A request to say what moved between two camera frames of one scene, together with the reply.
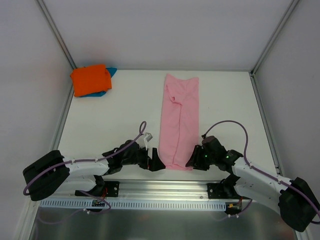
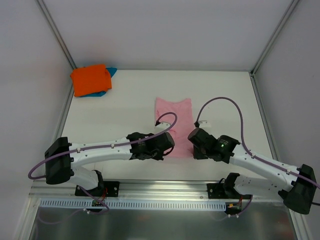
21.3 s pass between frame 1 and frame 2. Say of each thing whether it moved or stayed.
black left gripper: moved
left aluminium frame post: stayed
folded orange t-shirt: stayed
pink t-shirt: moved
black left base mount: stayed
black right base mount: stayed
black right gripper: moved
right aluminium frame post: stayed
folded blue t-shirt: stayed
